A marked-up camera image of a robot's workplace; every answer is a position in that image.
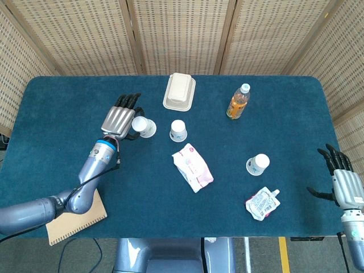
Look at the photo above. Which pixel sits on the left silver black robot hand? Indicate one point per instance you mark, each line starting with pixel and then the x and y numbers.
pixel 118 120

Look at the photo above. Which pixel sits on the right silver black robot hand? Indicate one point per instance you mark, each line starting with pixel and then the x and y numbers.
pixel 348 187

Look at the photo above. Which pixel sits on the white paper cup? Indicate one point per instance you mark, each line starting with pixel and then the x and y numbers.
pixel 178 130
pixel 258 165
pixel 143 126

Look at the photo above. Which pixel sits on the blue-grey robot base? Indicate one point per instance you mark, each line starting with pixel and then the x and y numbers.
pixel 170 256

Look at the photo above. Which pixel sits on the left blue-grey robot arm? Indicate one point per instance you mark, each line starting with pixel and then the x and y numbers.
pixel 91 170

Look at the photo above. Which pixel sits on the blue felt table cloth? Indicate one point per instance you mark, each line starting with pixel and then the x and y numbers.
pixel 85 113

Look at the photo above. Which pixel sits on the beige takeaway food box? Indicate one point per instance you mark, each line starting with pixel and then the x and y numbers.
pixel 179 91

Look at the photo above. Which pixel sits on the white pink tissue pack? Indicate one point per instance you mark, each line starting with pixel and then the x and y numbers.
pixel 192 167

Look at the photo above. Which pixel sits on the white spouted drink pouch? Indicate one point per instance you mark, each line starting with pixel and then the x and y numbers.
pixel 261 203

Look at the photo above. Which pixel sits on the bamboo screen panel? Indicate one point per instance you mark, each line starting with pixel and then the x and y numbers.
pixel 79 37
pixel 17 79
pixel 270 37
pixel 347 71
pixel 182 34

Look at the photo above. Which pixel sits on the brown spiral notebook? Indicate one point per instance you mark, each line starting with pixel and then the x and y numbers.
pixel 76 224

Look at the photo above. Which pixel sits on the orange drink bottle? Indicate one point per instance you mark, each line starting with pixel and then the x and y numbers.
pixel 238 103

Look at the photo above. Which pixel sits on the white table leg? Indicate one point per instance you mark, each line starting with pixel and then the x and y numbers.
pixel 247 256

